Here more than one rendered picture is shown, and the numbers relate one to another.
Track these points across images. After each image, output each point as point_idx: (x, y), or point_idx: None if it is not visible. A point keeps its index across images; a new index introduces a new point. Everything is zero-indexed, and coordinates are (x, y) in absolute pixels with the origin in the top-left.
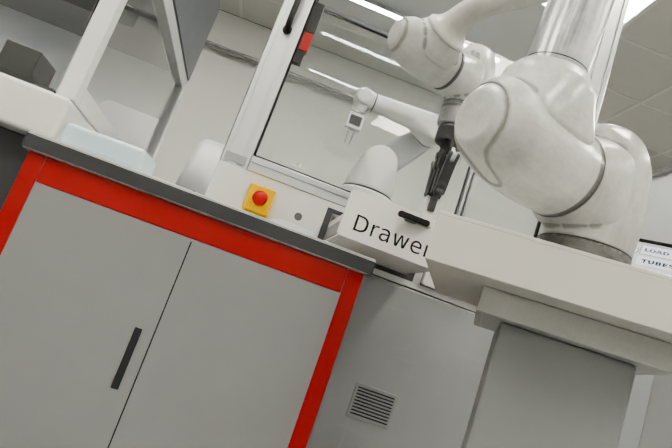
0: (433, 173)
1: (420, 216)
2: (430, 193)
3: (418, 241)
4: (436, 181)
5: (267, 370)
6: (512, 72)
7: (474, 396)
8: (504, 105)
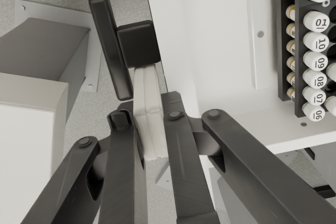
0: (195, 196)
1: (137, 75)
2: (111, 125)
3: (162, 67)
4: (78, 169)
5: None
6: None
7: (334, 145)
8: None
